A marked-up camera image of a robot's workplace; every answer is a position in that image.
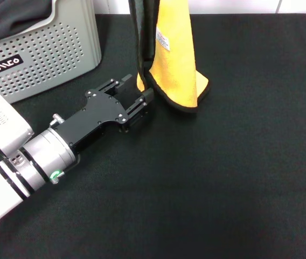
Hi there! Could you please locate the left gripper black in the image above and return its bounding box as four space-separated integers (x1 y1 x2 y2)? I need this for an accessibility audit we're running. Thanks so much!
51 74 155 156

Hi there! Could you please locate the black fabric box liner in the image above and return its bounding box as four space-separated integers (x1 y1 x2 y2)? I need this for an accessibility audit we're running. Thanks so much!
0 0 57 45

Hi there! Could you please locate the black tablecloth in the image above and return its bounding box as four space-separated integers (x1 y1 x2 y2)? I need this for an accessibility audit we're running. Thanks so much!
0 12 306 259

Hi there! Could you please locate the yellow and grey towel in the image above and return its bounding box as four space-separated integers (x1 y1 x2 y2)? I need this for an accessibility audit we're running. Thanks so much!
128 0 213 114

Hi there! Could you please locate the grey perforated storage box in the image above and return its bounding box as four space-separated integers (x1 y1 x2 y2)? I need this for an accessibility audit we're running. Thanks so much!
0 0 102 105

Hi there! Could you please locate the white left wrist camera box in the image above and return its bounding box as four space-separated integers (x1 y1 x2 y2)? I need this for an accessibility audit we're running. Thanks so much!
0 88 34 158

